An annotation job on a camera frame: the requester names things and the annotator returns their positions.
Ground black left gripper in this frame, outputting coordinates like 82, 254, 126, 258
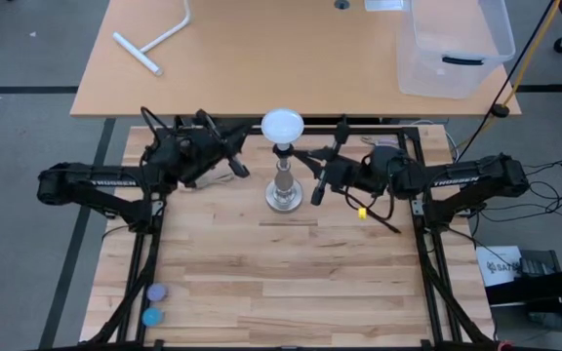
178, 109, 253, 184

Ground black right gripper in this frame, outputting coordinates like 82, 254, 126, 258
290, 122, 363, 206

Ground white globe lightbulb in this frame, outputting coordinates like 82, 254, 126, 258
260, 107, 305, 151

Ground silver table lamp base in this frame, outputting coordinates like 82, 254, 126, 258
264, 143, 304, 214

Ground pink white marker pen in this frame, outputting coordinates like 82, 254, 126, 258
364, 136, 401, 148

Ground light wooden desk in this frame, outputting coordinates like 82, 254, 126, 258
69, 0, 523, 119

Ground black pen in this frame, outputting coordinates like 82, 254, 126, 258
361, 208, 403, 235

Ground white T-base tube lamp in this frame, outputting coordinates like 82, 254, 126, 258
111, 0, 192, 78

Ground white label strip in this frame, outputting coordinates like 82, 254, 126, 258
363, 0, 405, 13

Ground purple round cap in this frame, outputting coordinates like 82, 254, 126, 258
145, 283, 168, 303

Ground clear plastic storage bin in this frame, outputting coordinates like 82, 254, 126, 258
396, 0, 517, 100

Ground blue round cap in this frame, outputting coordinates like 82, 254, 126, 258
140, 306, 164, 329

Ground white printed box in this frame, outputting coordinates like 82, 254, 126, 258
474, 245, 524, 288

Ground black metal beam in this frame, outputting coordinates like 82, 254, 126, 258
484, 265, 562, 316

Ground black aluminium table frame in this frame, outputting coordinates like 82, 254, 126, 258
85, 116, 496, 351

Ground black cable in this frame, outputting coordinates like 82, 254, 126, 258
456, 0, 558, 160

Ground yellow cable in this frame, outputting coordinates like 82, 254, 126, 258
456, 0, 562, 150

